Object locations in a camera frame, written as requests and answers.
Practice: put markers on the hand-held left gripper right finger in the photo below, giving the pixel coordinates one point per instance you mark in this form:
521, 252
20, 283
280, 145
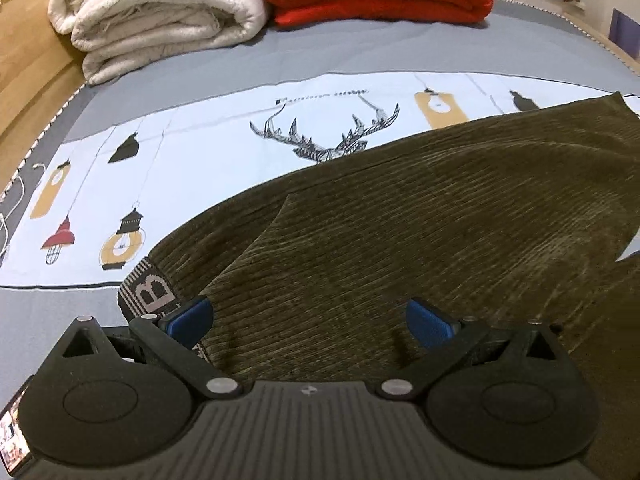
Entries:
429, 322

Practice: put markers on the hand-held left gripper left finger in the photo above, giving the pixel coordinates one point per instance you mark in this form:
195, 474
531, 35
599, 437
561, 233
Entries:
189, 321

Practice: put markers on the black smartphone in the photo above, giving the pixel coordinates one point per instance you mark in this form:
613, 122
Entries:
12, 425

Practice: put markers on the grey printed bed sheet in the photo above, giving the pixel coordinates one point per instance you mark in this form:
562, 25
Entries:
200, 110

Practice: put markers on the folded white quilt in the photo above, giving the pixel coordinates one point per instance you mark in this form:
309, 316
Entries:
150, 15

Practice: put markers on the wooden bed frame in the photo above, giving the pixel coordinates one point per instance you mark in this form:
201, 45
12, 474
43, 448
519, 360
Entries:
30, 60

